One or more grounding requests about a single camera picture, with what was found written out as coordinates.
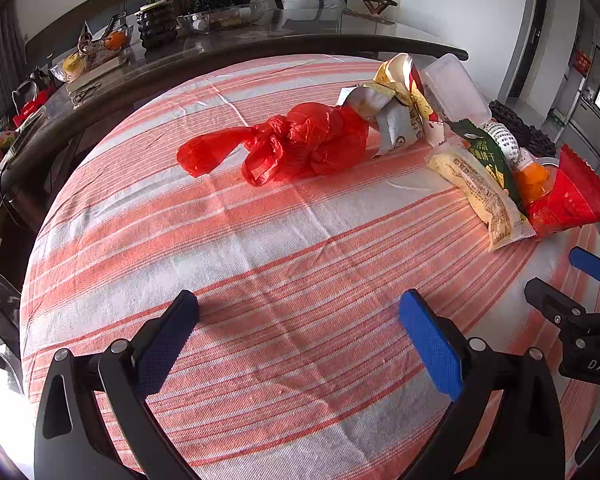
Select red plastic bag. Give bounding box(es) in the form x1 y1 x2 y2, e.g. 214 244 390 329
176 101 371 188

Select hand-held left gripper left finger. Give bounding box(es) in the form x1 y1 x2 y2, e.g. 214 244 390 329
34 289 201 480

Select yellow snack packet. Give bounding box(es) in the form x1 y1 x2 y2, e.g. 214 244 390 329
425 145 536 252

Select white book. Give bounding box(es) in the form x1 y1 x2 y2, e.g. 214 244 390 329
66 55 131 92

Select dark door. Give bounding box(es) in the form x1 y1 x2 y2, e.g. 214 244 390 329
509 0 552 99

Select green snack packet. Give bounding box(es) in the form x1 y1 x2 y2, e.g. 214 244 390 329
450 119 536 211

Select orange jelly cup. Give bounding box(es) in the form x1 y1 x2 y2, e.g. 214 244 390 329
510 156 561 211

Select dark grapes bunch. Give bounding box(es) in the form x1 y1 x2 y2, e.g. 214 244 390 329
194 0 251 13

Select black rope bundle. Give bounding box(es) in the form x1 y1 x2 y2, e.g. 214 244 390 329
487 100 561 158

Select dark glossy dining table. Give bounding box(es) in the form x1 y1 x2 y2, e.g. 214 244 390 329
0 7 470 206

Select small glass bowl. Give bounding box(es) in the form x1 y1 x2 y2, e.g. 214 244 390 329
50 52 94 83

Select orange striped tablecloth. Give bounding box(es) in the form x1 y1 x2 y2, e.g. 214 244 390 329
19 53 600 480

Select clear plastic box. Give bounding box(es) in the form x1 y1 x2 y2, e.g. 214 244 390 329
422 53 492 123

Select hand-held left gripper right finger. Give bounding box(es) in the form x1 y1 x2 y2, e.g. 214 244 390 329
397 288 566 480

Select large glass bowl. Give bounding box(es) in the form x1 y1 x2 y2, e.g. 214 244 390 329
176 0 269 34

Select silver refrigerator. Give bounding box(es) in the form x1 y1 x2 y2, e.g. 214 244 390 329
562 47 600 133

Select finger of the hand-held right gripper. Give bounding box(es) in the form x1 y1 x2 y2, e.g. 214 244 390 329
568 246 600 286
524 276 600 335

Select yellow white paper wrapper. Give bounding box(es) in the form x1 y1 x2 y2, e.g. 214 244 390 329
372 53 446 148

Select black ribbed vase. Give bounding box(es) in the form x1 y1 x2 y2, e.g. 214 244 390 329
136 0 179 51

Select black scissors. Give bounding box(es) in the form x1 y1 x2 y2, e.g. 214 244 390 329
71 87 102 107

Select silver snack wrapper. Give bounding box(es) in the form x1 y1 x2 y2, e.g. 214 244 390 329
337 85 426 158

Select red snack packet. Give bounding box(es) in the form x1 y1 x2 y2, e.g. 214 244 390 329
525 143 600 238

